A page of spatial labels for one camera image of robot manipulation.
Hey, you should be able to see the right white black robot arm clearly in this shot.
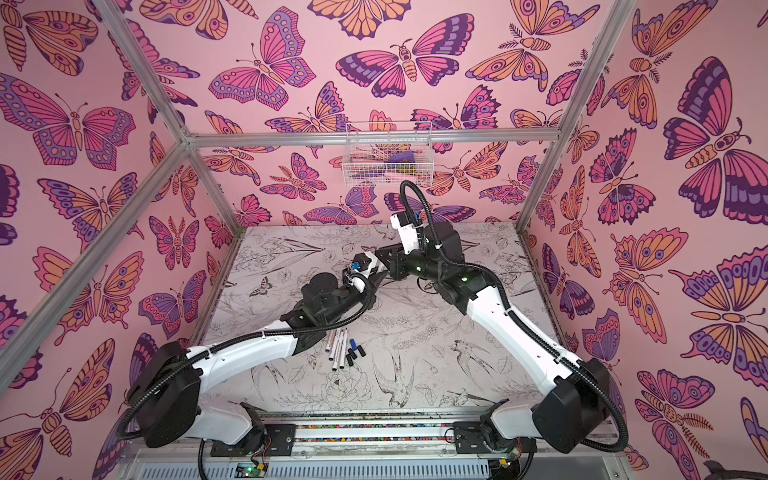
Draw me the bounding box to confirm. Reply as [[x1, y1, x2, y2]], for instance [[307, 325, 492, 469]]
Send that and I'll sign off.
[[377, 180, 629, 453]]

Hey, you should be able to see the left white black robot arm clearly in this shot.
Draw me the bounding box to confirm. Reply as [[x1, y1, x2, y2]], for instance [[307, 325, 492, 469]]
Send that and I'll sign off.
[[115, 252, 389, 448]]

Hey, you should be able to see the white pen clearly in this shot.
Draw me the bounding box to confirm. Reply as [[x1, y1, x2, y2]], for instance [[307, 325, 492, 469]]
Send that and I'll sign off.
[[332, 328, 345, 371], [325, 329, 338, 353], [338, 328, 348, 370]]

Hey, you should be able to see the green circuit board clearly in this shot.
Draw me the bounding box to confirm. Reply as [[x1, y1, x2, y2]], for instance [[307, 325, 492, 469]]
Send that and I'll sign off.
[[235, 462, 268, 479]]

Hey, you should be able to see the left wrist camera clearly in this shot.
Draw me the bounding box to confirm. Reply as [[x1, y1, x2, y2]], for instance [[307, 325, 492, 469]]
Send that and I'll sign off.
[[344, 251, 384, 293]]

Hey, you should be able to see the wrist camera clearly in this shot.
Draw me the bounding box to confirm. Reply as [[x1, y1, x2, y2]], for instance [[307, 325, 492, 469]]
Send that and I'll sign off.
[[344, 251, 384, 293], [390, 211, 427, 255]]

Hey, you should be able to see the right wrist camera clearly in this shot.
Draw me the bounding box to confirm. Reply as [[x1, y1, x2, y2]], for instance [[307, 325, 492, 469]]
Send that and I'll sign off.
[[390, 211, 427, 255]]

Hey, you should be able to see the white wire basket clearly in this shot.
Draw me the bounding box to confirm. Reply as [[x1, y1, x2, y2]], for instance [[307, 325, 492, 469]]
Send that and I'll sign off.
[[340, 120, 435, 187]]

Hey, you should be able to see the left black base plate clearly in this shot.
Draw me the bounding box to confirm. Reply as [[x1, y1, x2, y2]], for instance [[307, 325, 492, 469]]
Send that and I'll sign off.
[[210, 423, 297, 458]]

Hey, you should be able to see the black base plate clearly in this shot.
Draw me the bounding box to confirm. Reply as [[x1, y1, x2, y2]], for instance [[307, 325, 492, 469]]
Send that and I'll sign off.
[[451, 421, 536, 456], [210, 423, 297, 458]]

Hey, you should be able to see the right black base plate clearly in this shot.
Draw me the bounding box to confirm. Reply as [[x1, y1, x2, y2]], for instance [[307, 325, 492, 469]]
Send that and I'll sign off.
[[451, 421, 536, 456]]

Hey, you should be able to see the white slotted cable duct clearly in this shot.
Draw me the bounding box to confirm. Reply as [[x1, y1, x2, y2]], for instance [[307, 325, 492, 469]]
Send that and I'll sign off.
[[137, 459, 492, 480]]

